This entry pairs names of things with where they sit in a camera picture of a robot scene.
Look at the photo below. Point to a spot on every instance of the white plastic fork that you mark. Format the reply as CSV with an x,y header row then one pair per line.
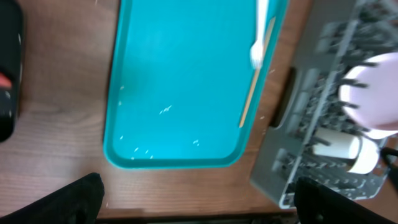
x,y
256,51

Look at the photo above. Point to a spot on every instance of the teal plastic serving tray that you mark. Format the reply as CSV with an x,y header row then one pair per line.
x,y
179,91

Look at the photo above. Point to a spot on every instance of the grey plastic dishwasher rack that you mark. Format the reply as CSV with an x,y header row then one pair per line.
x,y
338,36

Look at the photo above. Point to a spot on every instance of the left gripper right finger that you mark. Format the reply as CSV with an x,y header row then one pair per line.
x,y
317,204

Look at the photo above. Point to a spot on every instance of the white bowl with rice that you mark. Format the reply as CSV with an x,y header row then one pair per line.
x,y
376,102

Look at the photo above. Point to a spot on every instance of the white bowl with peanuts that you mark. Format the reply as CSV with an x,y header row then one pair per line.
x,y
367,158

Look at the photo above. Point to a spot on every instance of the wooden chopstick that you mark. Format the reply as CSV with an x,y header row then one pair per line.
x,y
257,72

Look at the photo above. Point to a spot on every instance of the orange carrot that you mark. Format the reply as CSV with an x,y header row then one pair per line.
x,y
5,82

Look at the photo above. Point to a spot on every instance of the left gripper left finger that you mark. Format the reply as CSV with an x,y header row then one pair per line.
x,y
77,202

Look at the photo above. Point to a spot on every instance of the white paper cup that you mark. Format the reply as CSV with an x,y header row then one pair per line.
x,y
340,145

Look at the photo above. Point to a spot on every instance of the black rectangular waste tray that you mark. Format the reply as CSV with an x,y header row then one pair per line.
x,y
12,48

